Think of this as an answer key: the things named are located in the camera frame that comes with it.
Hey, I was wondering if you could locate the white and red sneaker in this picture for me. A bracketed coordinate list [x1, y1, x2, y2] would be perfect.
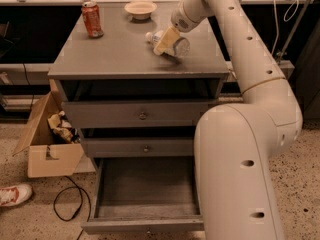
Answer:
[0, 184, 33, 207]

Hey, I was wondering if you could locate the crumpled trash in box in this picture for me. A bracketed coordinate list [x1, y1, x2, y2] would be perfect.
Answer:
[47, 111, 80, 144]

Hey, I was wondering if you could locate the white paper bowl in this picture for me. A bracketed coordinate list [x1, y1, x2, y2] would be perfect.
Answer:
[124, 1, 157, 20]

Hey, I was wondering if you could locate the grey middle drawer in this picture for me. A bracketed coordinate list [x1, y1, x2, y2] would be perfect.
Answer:
[81, 126, 195, 158]

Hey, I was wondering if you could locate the grey drawer cabinet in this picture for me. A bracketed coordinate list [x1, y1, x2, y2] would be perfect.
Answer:
[48, 1, 230, 168]

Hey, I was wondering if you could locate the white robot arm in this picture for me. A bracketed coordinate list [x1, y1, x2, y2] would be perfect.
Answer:
[154, 0, 302, 240]

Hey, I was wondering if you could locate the white hanging cable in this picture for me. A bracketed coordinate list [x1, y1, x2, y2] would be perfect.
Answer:
[269, 0, 300, 57]

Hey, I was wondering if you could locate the clear plastic water bottle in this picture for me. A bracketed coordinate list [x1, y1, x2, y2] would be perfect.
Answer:
[145, 30, 190, 58]

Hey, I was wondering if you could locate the black floor cable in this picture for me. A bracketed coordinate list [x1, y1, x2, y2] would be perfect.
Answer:
[53, 175, 92, 240]

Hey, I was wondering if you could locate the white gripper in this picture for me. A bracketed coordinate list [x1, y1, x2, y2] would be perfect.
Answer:
[153, 4, 197, 55]

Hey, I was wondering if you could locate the cardboard box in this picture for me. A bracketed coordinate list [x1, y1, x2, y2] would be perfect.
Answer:
[15, 93, 83, 178]

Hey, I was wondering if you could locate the grey bottom drawer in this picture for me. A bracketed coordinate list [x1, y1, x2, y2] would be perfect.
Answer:
[82, 156, 204, 234]

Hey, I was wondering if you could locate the orange soda can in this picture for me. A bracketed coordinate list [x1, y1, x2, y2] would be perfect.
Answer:
[81, 1, 104, 38]

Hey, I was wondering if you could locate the grey top drawer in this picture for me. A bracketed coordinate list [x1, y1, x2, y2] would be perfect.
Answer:
[59, 78, 220, 129]

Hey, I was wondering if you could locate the grey drawer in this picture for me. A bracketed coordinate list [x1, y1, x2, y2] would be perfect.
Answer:
[82, 156, 204, 234]
[59, 78, 220, 129]
[81, 126, 195, 158]

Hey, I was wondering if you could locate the dark grey side cabinet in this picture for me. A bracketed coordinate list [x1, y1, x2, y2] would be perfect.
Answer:
[296, 20, 320, 120]

